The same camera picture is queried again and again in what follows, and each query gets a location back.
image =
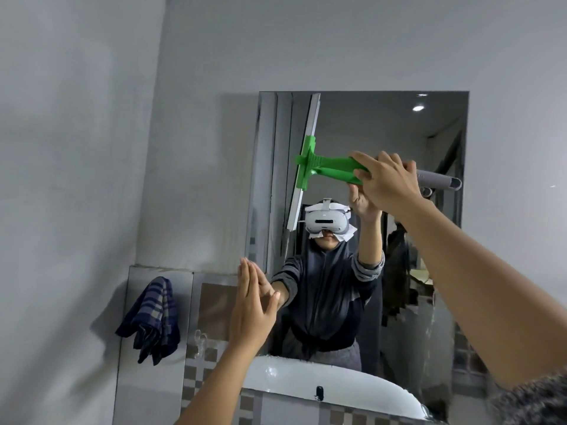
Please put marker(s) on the person's left hand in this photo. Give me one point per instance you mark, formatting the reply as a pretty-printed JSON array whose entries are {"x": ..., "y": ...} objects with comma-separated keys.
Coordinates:
[{"x": 248, "y": 318}]

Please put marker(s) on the person's right hand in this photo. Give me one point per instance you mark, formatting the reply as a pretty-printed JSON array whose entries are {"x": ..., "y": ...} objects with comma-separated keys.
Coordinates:
[{"x": 392, "y": 185}]

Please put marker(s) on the person's left thumb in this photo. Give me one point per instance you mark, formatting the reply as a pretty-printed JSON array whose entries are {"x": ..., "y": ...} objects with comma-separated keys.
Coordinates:
[{"x": 271, "y": 303}]

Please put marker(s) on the person's right thumb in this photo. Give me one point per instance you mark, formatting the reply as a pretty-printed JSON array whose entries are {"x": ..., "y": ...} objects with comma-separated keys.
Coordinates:
[{"x": 361, "y": 176}]

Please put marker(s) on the person's left forearm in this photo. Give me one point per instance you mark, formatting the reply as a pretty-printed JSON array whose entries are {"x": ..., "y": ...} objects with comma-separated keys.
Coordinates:
[{"x": 215, "y": 389}]

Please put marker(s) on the person's right forearm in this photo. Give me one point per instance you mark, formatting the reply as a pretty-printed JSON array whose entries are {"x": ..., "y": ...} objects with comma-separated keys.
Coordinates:
[{"x": 483, "y": 296}]

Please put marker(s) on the blue plaid hanging towel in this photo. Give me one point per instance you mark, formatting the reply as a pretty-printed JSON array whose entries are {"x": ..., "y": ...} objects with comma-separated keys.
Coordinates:
[{"x": 150, "y": 320}]

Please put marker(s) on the grey fuzzy sleeve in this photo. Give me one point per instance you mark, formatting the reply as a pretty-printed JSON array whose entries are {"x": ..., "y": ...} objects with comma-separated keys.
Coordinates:
[{"x": 531, "y": 400}]

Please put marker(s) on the rectangular wall mirror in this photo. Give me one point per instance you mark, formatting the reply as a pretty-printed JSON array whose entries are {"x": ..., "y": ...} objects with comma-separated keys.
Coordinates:
[{"x": 385, "y": 123}]

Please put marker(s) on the clear plastic wall hook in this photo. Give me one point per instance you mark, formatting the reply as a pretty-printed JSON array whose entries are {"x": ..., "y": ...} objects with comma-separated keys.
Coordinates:
[{"x": 200, "y": 339}]

